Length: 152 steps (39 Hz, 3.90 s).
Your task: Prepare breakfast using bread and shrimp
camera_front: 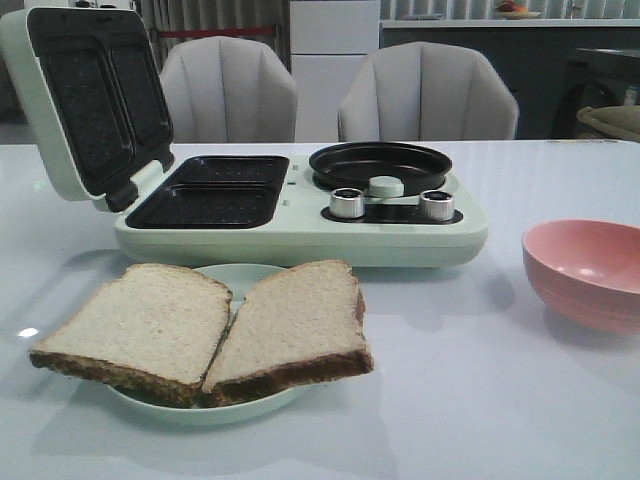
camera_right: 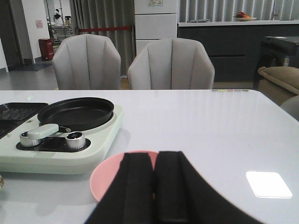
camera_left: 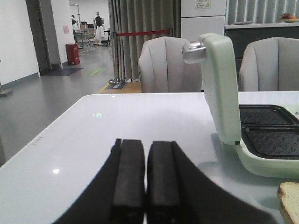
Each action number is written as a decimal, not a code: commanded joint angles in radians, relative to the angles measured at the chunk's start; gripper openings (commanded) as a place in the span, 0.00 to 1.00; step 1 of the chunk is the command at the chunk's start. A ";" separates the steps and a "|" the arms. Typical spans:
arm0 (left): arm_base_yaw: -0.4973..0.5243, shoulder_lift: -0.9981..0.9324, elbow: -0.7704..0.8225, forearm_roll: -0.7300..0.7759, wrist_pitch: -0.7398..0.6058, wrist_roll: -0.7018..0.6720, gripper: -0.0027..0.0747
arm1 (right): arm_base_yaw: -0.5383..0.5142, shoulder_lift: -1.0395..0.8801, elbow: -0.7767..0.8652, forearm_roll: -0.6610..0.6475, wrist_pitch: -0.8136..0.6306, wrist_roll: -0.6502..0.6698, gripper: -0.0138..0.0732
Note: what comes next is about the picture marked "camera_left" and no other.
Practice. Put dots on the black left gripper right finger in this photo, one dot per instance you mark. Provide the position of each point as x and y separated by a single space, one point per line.
179 193

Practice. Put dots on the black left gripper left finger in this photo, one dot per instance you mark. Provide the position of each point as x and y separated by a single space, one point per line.
116 193

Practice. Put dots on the bread slice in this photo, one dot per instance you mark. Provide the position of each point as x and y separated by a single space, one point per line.
288 193

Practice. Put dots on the green breakfast maker lid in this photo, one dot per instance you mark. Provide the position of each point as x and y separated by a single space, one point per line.
216 56

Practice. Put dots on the green breakfast maker base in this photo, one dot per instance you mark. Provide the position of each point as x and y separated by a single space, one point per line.
270 141

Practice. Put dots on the left grey chair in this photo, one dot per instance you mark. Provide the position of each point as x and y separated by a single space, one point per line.
162 68

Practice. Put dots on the grey chair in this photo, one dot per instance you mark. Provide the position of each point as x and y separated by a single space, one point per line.
270 64
162 68

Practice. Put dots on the red trash bin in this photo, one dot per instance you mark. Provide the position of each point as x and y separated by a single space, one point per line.
72 54

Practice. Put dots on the right grey chair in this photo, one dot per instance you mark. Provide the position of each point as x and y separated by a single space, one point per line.
270 64

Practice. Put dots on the red barrier belt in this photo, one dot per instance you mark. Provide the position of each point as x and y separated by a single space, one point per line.
144 33

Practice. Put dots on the dark counter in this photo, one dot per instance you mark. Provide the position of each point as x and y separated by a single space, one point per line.
242 35

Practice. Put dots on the white refrigerator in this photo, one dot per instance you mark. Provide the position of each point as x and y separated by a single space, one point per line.
202 16

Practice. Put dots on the grey curtain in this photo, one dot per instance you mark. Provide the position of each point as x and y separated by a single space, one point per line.
137 16

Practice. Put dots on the fruit plate on counter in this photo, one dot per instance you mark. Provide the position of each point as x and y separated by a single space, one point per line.
288 18

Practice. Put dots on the chrome stanchion post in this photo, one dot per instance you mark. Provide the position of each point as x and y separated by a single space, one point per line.
118 77

